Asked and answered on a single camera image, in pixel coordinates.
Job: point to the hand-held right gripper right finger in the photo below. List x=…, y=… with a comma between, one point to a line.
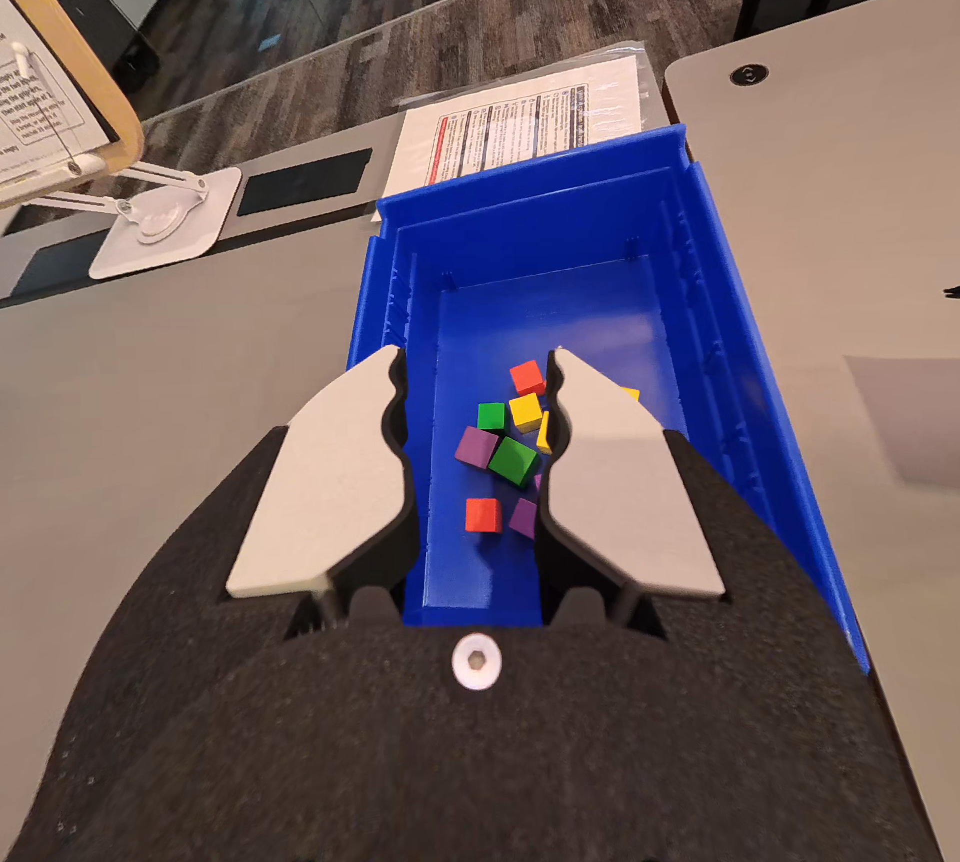
x=630, y=495

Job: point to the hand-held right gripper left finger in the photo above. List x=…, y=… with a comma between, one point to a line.
x=322, y=495

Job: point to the green wooden cube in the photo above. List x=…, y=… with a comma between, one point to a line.
x=514, y=461
x=491, y=417

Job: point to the blue plastic bin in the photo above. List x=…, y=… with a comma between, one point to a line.
x=600, y=322

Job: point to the instruction sheet on wooden stand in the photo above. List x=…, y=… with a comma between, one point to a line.
x=172, y=225

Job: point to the paper in plastic sleeve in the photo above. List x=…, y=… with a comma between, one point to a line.
x=525, y=120

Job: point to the round desk grommet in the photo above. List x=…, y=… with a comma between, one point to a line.
x=748, y=74

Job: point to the dark grey cabinet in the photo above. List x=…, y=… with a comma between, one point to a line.
x=101, y=26

